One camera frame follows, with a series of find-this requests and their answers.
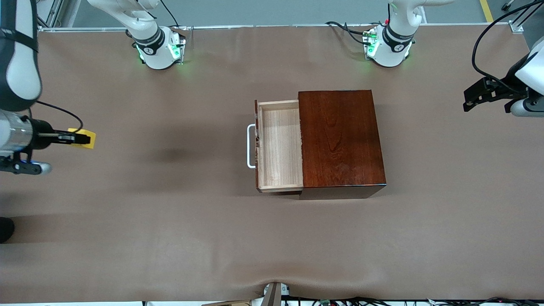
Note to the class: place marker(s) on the brown table cover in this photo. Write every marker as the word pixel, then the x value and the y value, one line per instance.
pixel 170 238

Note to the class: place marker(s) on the light wood drawer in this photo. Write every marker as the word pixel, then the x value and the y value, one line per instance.
pixel 278 144

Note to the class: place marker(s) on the yellow block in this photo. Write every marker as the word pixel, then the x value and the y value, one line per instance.
pixel 87 147

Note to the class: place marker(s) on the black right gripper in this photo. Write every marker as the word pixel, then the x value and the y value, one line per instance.
pixel 41 128

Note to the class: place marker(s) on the small white box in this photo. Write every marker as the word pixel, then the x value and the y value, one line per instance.
pixel 285 290

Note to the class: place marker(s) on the black caster wheel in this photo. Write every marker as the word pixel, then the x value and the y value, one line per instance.
pixel 508 5

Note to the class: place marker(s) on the black round object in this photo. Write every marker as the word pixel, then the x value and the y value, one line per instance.
pixel 6 229

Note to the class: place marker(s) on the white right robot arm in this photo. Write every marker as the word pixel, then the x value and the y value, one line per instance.
pixel 19 63

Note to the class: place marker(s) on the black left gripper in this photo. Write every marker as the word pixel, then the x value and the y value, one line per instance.
pixel 508 84

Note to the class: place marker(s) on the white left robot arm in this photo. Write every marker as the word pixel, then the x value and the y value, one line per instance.
pixel 391 46

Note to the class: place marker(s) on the dark red wooden cabinet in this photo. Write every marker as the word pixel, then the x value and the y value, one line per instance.
pixel 344 140

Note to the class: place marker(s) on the aluminium frame strut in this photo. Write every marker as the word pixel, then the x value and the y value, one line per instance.
pixel 55 10
pixel 527 12

